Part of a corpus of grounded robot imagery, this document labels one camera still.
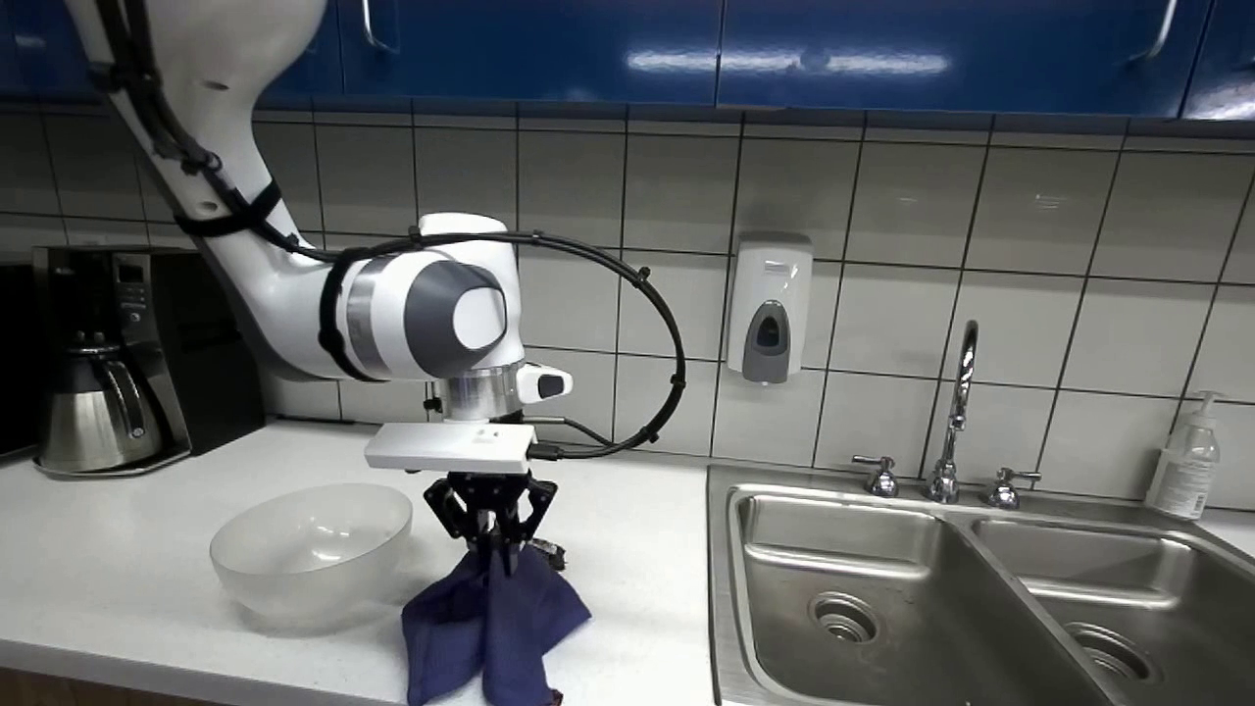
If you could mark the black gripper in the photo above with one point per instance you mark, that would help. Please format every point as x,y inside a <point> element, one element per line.
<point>491,495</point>

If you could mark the dark blue cloth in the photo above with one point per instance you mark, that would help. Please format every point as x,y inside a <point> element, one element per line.
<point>491,628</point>

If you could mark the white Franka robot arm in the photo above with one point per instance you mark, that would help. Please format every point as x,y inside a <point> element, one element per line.
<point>392,315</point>

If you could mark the translucent plastic bowl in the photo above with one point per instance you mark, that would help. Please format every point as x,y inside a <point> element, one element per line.
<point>306,555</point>

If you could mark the black steel coffee maker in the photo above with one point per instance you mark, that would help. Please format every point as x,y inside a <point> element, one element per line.
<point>196,364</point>

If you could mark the stainless steel carafe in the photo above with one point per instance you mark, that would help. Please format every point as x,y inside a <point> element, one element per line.
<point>91,411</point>

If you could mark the stainless steel double sink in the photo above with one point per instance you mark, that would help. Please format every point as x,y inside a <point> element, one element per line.
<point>942,602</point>

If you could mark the wooden base cabinet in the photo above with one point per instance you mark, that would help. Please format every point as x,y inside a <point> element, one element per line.
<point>81,693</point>

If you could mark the chrome sink faucet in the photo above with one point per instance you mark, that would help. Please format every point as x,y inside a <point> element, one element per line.
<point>958,392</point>

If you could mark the clear soap bottle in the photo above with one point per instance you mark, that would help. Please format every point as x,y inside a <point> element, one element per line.
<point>1186,464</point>

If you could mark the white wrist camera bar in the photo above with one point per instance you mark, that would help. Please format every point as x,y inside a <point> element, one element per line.
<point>453,447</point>

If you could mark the white wall soap dispenser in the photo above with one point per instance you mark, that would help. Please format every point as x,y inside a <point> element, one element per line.
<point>771,306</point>

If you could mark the blue wall cabinet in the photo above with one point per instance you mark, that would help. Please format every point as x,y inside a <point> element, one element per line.
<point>785,60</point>

